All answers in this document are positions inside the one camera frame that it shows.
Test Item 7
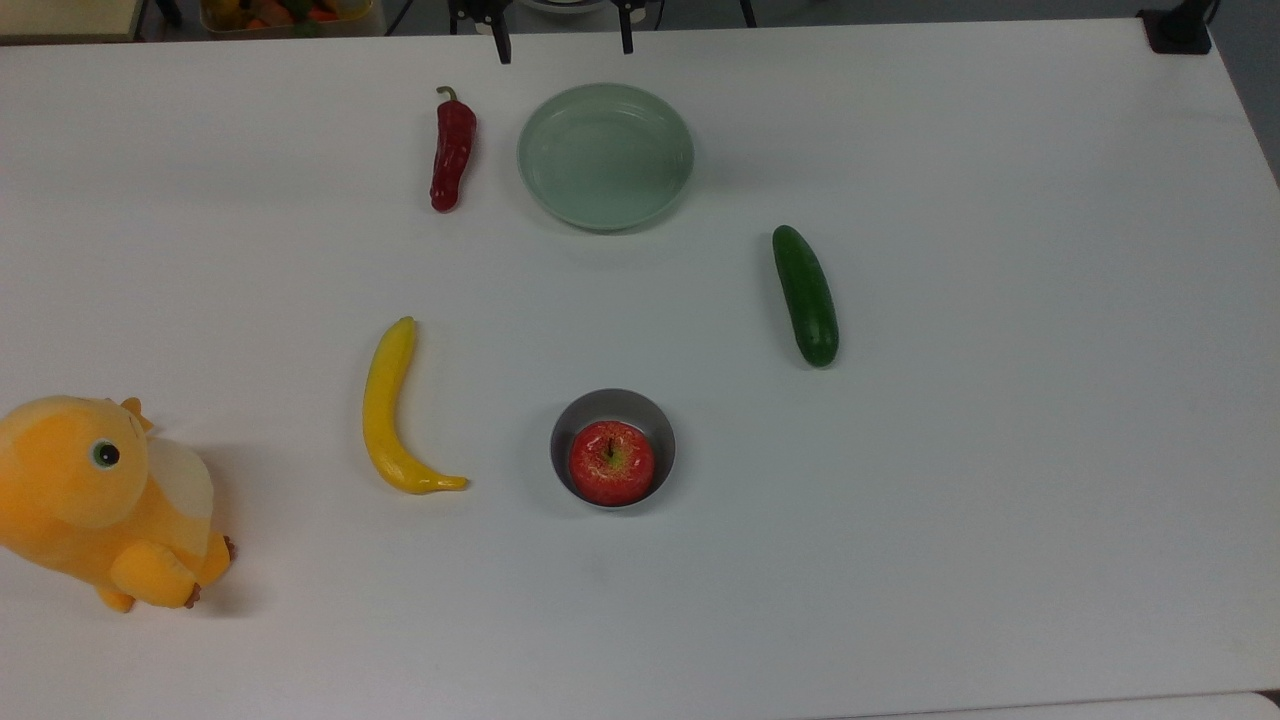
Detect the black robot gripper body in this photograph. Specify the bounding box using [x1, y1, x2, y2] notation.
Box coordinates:
[447, 0, 661, 27]

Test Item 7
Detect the yellow banana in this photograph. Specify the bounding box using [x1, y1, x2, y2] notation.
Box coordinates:
[362, 316, 470, 496]

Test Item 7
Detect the light green plastic plate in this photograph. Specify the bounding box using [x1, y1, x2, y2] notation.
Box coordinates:
[516, 82, 696, 234]

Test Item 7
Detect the red chili pepper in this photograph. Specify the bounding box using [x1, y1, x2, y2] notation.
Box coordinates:
[429, 86, 478, 214]

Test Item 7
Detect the box of toy vegetables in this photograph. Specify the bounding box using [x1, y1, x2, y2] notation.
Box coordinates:
[198, 0, 377, 38]

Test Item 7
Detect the dark green cucumber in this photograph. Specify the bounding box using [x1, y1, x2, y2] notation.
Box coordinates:
[771, 224, 841, 369]

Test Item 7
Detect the small metal bowl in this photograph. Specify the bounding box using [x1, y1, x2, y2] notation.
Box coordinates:
[549, 388, 678, 510]

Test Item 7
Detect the tan cardboard box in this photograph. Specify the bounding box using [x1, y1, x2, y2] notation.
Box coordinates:
[0, 0, 143, 43]

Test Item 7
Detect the red apple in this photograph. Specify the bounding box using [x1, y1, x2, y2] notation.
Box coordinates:
[569, 420, 657, 507]

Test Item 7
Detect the black clamp base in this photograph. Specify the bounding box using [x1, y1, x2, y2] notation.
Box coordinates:
[1137, 0, 1217, 56]

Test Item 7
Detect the orange plush toy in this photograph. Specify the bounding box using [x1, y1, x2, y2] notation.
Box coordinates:
[0, 394, 238, 614]

